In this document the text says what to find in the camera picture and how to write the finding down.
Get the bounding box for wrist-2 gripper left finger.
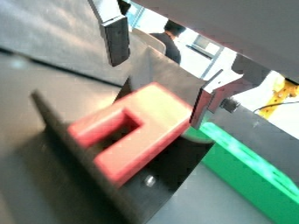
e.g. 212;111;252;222
87;0;129;67

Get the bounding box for wrist-2 gripper right finger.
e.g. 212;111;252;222
189;54;270;129

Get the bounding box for red square-circle object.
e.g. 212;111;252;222
67;82;192;186

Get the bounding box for black curved fixture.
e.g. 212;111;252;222
30;82;212;224

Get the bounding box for person in background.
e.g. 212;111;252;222
150;20;185;64

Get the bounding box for green shape-sorter block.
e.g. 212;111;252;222
184;122;299;224

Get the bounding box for black cable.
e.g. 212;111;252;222
252;101;299;115

